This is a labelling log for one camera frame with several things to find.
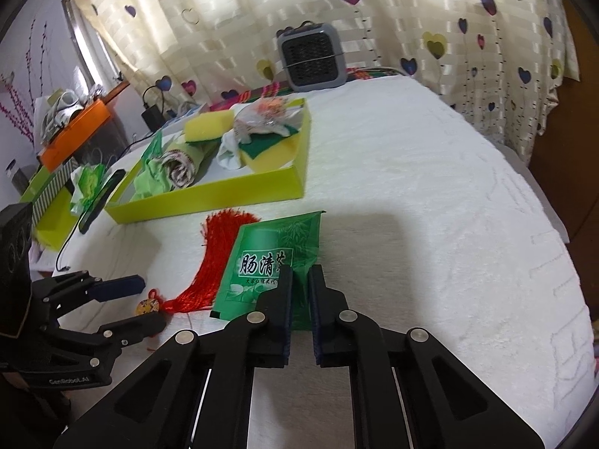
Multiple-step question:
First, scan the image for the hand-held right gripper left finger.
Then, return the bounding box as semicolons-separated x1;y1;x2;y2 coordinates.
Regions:
54;266;295;449

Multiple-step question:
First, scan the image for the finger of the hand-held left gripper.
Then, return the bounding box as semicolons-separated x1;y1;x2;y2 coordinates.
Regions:
58;313;168;348
30;271;146;323

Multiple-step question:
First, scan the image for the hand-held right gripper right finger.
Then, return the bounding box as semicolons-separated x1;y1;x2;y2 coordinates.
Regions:
311;264;546;449

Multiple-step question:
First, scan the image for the green foil packet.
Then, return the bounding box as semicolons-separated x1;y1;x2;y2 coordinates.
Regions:
210;210;327;331

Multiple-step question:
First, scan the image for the red tassel ornament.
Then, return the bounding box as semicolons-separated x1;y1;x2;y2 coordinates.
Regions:
133;210;261;320

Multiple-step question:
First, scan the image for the mint green cloth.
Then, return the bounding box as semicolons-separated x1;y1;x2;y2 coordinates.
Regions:
132;143;171;194

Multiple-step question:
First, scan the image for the lime green shallow box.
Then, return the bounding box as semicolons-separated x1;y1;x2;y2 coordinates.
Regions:
104;98;313;225

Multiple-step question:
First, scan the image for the embroidered white cloth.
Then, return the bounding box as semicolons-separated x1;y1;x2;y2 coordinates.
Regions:
159;149;207;191

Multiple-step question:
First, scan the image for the yellow green sponge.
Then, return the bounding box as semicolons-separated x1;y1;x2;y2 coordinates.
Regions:
183;111;235;144
238;132;301;172

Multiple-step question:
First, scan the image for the clear printed plastic bag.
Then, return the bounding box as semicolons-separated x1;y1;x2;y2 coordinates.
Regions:
233;97;306;138

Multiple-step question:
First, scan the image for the lime green carton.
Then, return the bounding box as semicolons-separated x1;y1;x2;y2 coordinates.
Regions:
33;192;81;252

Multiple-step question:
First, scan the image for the black smartphone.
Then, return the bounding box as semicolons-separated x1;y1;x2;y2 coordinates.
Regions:
79;169;127;235

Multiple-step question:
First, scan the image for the green white plastic bag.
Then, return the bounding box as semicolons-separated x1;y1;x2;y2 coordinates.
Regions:
69;164;112;216

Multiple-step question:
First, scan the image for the grey chevron patterned box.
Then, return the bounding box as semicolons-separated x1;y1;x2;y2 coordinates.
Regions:
19;156;81;211

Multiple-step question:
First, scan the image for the dark glass tank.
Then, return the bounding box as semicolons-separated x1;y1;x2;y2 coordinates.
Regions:
77;112;130;170

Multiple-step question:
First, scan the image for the orange plastic tray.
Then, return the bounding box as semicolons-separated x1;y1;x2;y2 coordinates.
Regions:
40;100;112;172

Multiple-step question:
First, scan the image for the black charger adapter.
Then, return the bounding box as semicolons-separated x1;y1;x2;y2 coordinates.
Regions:
140;85;165;132

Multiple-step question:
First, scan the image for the white blue power strip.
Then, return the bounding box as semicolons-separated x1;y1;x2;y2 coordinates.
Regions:
164;103;205;128

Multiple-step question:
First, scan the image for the white grey bundle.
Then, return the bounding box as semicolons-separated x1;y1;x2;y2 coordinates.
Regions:
35;85;102;144

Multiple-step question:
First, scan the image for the red green plaid cloth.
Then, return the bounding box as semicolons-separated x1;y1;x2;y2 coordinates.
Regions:
219;68;404;102

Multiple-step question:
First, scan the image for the grey space heater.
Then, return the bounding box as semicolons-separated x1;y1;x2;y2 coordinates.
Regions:
276;21;350;93

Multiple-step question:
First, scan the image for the heart print curtain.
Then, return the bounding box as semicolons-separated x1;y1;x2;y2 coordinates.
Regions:
70;0;580;165

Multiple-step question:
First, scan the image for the brown wooden cabinet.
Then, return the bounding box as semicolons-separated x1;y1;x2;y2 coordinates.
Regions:
529;0;599;245

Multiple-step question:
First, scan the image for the black usb cable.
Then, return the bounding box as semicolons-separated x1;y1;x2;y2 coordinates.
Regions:
55;224;88;273

